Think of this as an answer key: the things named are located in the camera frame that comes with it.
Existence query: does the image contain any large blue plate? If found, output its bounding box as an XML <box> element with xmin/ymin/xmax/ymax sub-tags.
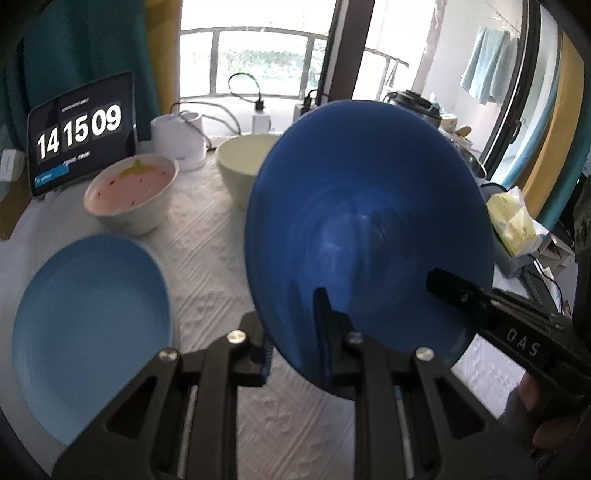
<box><xmin>11</xmin><ymin>233</ymin><xmax>175</xmax><ymax>446</ymax></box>

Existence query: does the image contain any white round device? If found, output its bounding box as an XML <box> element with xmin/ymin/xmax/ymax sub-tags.
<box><xmin>150</xmin><ymin>112</ymin><xmax>207</xmax><ymax>172</ymax></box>

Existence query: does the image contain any black cable of white charger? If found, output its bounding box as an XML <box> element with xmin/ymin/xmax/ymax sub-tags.
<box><xmin>228</xmin><ymin>72</ymin><xmax>264</xmax><ymax>112</ymax></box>

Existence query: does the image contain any tablet clock display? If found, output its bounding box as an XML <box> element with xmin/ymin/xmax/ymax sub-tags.
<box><xmin>27</xmin><ymin>71</ymin><xmax>137</xmax><ymax>198</ymax></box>

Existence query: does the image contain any white textured tablecloth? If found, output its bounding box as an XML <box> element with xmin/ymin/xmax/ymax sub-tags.
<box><xmin>0</xmin><ymin>152</ymin><xmax>555</xmax><ymax>480</ymax></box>

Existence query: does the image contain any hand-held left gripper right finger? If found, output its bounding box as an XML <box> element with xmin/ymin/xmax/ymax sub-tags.
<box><xmin>313</xmin><ymin>286</ymin><xmax>541</xmax><ymax>480</ymax></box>

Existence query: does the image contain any pink strawberry print bowl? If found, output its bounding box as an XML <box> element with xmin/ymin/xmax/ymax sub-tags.
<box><xmin>83</xmin><ymin>154</ymin><xmax>180</xmax><ymax>237</ymax></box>

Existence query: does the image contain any dark door frame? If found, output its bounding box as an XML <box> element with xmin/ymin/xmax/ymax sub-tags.
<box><xmin>318</xmin><ymin>0</ymin><xmax>376</xmax><ymax>108</ymax></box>

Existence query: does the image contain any white charger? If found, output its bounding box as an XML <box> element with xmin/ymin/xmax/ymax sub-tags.
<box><xmin>252</xmin><ymin>99</ymin><xmax>271</xmax><ymax>134</ymax></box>

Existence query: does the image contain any balcony railing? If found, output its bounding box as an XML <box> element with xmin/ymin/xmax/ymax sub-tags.
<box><xmin>178</xmin><ymin>27</ymin><xmax>410</xmax><ymax>100</ymax></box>

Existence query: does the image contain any white card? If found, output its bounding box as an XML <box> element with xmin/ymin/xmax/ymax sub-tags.
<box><xmin>0</xmin><ymin>148</ymin><xmax>26</xmax><ymax>184</ymax></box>

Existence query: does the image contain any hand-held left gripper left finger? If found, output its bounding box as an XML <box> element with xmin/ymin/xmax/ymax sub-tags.
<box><xmin>51</xmin><ymin>310</ymin><xmax>271</xmax><ymax>480</ymax></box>

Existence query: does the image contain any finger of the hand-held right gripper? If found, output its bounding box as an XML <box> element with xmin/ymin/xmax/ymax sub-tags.
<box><xmin>426</xmin><ymin>268</ymin><xmax>556</xmax><ymax>334</ymax></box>

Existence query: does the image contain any light blue hanging towel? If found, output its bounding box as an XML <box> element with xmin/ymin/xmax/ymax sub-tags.
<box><xmin>459</xmin><ymin>25</ymin><xmax>520</xmax><ymax>105</ymax></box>

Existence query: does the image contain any cream bowl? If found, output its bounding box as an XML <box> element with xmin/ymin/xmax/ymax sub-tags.
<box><xmin>216</xmin><ymin>134</ymin><xmax>280</xmax><ymax>211</ymax></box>

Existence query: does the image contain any person's right hand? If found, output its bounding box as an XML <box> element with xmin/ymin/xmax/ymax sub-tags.
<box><xmin>531</xmin><ymin>412</ymin><xmax>586</xmax><ymax>452</ymax></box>

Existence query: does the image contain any teal curtain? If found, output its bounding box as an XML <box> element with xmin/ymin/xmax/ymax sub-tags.
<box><xmin>0</xmin><ymin>0</ymin><xmax>160</xmax><ymax>154</ymax></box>

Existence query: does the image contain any yellow curtain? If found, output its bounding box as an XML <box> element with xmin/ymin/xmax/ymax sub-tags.
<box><xmin>521</xmin><ymin>41</ymin><xmax>588</xmax><ymax>219</ymax></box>
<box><xmin>143</xmin><ymin>0</ymin><xmax>185</xmax><ymax>116</ymax></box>

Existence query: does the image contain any black cable of white device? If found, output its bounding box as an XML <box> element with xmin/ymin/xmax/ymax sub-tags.
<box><xmin>171</xmin><ymin>102</ymin><xmax>242</xmax><ymax>140</ymax></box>

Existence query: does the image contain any steel tumbler with black lid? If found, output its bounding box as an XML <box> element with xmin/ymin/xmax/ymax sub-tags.
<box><xmin>385</xmin><ymin>90</ymin><xmax>440</xmax><ymax>128</ymax></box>

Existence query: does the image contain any yellow tissue pack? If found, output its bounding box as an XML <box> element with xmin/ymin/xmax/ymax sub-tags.
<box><xmin>486</xmin><ymin>187</ymin><xmax>551</xmax><ymax>257</ymax></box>

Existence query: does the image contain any dark blue bowl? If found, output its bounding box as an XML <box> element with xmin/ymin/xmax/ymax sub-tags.
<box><xmin>244</xmin><ymin>99</ymin><xmax>495</xmax><ymax>401</ymax></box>

